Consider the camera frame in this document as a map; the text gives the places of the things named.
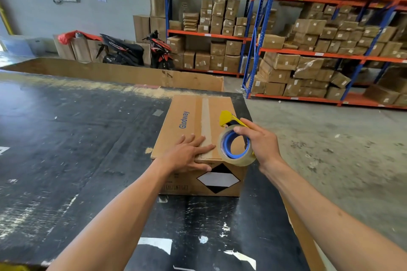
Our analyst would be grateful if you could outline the red plastic bag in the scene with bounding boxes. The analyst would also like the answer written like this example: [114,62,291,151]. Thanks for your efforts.
[57,30,103,45]

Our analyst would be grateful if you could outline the person's right forearm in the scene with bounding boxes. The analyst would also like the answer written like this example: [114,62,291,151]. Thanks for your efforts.
[259,157,407,271]

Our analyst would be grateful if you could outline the person's right hand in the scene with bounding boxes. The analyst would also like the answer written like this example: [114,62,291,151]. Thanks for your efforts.
[233,118,282,171]

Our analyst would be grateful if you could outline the large open cardboard carton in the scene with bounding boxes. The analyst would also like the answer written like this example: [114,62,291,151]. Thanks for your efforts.
[0,57,225,92]

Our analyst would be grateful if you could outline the plastic wrapped bundle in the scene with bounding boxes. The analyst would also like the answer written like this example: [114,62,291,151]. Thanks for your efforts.
[0,35,55,58]

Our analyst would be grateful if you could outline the clear packing tape roll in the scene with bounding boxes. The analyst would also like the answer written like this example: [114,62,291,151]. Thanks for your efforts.
[217,124,256,167]

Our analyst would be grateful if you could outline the stack of tall cardboard cartons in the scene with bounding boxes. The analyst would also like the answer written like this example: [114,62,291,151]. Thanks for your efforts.
[132,0,168,43]

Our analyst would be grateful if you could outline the brown cardboard box diamond label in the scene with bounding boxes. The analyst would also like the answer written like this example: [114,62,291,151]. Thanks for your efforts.
[151,94,254,198]

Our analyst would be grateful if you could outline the yellow post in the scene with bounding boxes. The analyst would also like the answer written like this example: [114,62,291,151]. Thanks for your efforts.
[0,3,14,36]

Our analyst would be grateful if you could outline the yellow tape cutter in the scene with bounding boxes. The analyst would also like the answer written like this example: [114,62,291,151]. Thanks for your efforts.
[219,110,249,129]

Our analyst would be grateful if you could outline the red black motor scooter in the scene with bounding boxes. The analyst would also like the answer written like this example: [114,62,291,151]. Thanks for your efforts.
[142,30,175,71]

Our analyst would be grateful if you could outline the row of cartons by wall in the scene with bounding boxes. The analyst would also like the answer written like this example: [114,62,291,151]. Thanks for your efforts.
[53,34,106,63]

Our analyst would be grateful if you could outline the person's left hand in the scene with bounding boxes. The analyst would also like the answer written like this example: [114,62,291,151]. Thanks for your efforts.
[158,134,217,175]

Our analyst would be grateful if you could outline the pile of cardboard boxes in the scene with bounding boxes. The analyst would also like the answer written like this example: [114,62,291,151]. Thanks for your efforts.
[169,0,255,37]
[251,52,352,101]
[363,64,407,106]
[167,35,255,73]
[260,2,407,59]

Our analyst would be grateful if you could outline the brown cardboard sheet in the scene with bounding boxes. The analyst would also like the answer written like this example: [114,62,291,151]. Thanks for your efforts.
[281,197,329,271]

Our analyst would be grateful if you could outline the person's left forearm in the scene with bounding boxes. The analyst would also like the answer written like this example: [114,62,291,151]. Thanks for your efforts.
[47,160,174,271]

